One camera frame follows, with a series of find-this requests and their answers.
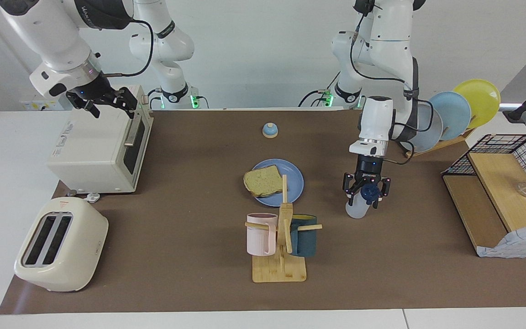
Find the brown table mat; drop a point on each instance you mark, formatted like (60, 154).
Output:
(176, 256)

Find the wooden shelf box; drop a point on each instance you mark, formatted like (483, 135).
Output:
(500, 187)

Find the pale grey plate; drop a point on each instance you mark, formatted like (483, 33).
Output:
(432, 132)

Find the light blue plate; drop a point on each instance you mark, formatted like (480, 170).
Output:
(457, 114)

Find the yellow plate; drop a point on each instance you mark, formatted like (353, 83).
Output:
(482, 98)

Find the white toaster oven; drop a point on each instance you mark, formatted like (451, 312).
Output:
(89, 151)

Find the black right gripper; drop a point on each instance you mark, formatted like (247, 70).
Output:
(90, 91)

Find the white power plug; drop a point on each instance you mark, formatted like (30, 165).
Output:
(92, 197)

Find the white power socket box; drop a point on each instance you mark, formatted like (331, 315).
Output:
(39, 105)

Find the dark teal mug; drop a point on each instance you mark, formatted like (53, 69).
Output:
(306, 240)

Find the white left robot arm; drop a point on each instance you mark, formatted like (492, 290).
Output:
(391, 45)

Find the pink ribbed mug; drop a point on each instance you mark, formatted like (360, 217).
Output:
(259, 237)

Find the cream two-slot toaster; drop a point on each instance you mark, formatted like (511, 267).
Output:
(71, 256)

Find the wooden plate rack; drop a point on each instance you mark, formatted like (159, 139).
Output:
(454, 137)

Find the blue round plate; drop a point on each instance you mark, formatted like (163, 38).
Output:
(295, 178)

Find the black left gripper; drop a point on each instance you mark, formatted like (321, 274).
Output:
(368, 170)

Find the wooden mug tree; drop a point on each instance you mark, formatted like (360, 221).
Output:
(279, 272)

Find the seasoning bottle navy cap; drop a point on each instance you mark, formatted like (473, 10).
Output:
(358, 210)

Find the slice of bread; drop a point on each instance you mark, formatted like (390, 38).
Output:
(263, 182)

